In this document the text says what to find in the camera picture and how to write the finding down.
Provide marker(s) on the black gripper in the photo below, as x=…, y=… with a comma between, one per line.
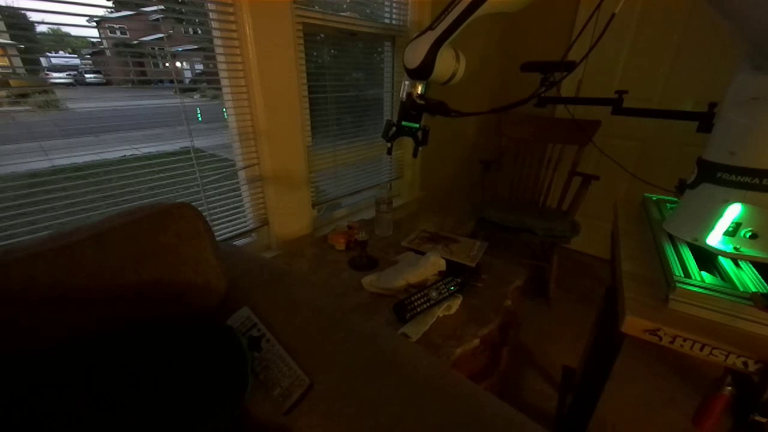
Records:
x=409, y=120

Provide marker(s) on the clear plastic water bottle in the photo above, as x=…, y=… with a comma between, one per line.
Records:
x=385, y=219

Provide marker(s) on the red bottle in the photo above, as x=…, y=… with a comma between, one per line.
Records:
x=714, y=409

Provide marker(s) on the narrow white window blind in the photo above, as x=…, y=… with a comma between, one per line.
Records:
x=349, y=103

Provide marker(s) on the orange toy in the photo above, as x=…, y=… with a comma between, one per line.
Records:
x=339, y=241

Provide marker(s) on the black round stand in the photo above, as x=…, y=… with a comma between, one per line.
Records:
x=363, y=259

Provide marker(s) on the white folded cloth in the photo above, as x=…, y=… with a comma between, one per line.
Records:
x=405, y=272

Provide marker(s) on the wooden rocking chair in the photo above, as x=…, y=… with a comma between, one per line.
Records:
x=532, y=224

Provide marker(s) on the black remote control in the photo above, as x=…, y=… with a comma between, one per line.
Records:
x=429, y=297

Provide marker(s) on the white knitted towel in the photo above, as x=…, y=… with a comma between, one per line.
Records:
x=433, y=321

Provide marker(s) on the brick apartment building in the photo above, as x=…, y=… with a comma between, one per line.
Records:
x=151, y=38

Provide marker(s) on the wide white window blind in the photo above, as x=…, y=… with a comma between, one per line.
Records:
x=120, y=192

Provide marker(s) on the green-lit robot cart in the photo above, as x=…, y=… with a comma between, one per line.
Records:
x=687, y=278

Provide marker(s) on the brown sofa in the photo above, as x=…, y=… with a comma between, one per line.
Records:
x=103, y=272

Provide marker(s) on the parked white van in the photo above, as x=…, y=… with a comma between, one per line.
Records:
x=61, y=67

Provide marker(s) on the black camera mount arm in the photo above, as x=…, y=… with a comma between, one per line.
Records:
x=640, y=110

